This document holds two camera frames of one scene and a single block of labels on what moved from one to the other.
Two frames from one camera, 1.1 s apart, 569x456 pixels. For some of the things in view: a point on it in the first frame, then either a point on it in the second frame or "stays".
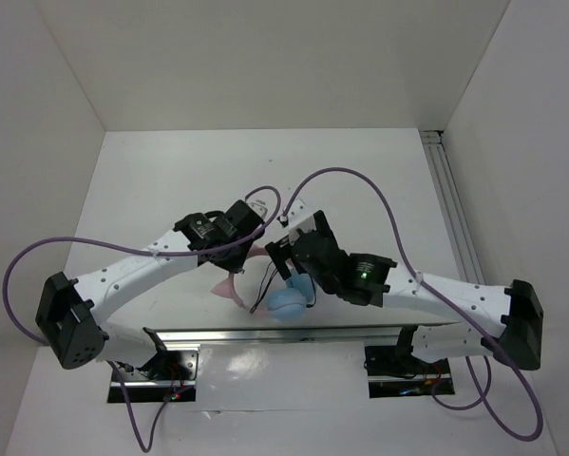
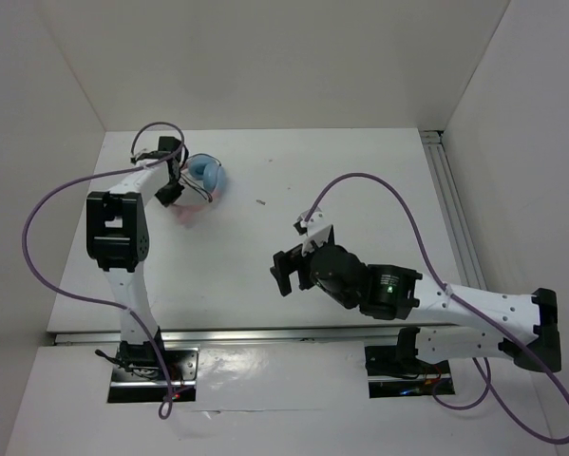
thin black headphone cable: (268, 279) → (193, 183)
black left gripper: (235, 265) → (168, 198)
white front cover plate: (281, 376) stays
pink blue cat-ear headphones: (286, 305) → (205, 172)
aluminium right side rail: (436, 143) stays
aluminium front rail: (211, 335) stays
